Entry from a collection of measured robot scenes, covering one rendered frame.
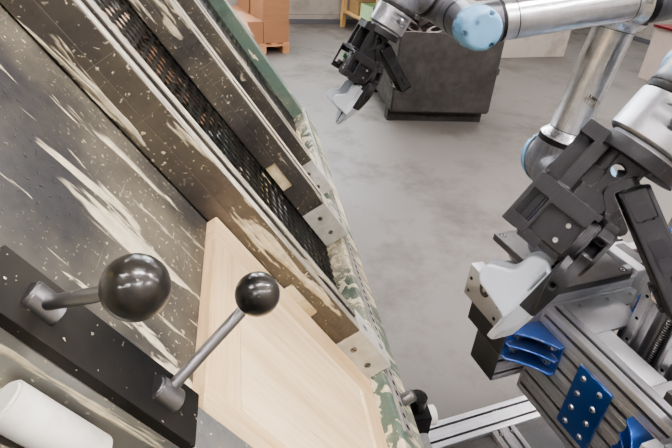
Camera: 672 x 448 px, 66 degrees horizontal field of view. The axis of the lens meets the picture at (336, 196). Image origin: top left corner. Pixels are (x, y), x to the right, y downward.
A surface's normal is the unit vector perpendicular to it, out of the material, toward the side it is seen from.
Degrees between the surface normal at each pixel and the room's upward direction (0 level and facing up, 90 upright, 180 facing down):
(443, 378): 0
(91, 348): 54
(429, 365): 0
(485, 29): 90
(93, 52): 90
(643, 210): 66
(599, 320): 0
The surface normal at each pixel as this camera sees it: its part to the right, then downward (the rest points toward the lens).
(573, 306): 0.07, -0.87
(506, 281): -0.45, 0.05
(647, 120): -0.69, -0.26
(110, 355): 0.84, -0.52
